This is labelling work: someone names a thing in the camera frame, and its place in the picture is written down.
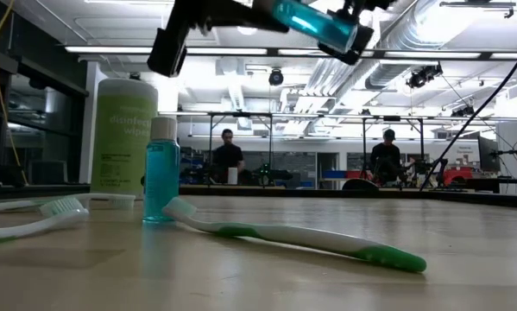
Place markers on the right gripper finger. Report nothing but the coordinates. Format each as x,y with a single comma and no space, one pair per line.
365,38
338,55

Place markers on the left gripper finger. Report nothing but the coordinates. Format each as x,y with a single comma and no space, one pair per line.
241,17

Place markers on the blue mouthwash bottle white cap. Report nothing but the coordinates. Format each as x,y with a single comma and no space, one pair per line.
161,173
314,23

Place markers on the green white toothbrush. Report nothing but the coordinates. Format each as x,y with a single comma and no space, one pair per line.
284,235
122,202
33,226

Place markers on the black background robot arm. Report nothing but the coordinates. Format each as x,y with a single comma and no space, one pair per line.
435,168

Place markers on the black bar with light strips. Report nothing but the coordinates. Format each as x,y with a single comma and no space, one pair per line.
273,52

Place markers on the black ceiling spotlight cluster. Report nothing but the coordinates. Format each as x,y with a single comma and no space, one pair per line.
422,77

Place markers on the green disinfecting wipes canister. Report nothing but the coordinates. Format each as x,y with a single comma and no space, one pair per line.
124,142

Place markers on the person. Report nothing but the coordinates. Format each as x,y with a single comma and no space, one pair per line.
228,157
385,157

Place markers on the blue storage bin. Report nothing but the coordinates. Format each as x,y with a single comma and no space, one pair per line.
333,174

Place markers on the white paper roll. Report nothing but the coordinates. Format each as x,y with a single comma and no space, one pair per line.
232,175

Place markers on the red machine part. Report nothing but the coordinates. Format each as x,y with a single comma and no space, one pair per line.
456,175

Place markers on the black computer monitor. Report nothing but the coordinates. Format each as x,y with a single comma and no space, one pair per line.
488,155

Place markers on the silver ventilation duct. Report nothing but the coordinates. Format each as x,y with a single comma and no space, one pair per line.
387,73

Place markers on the black ceiling dome camera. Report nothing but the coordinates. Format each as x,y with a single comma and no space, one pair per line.
276,78

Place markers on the black background rig frame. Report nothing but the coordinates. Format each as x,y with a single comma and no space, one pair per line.
241,115

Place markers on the black aluminium table frame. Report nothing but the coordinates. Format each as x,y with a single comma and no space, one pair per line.
478,196

